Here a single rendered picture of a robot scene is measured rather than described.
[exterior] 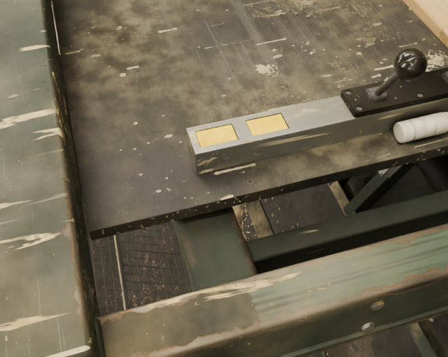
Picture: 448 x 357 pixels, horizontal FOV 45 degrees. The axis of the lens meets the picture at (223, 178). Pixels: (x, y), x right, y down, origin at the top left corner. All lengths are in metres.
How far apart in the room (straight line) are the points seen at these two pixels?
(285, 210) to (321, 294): 2.58
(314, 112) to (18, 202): 0.39
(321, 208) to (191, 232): 2.25
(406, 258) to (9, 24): 0.62
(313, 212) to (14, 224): 2.48
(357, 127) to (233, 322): 0.34
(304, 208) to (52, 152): 2.46
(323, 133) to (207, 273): 0.24
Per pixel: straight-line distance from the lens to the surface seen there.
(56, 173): 0.61
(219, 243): 0.68
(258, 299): 0.55
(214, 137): 0.70
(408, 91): 0.79
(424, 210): 0.78
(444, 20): 1.00
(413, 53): 0.66
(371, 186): 2.47
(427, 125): 0.78
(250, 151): 0.70
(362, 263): 0.58
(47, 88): 0.72
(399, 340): 2.57
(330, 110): 0.75
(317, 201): 2.94
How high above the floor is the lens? 2.04
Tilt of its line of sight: 34 degrees down
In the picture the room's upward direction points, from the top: 79 degrees counter-clockwise
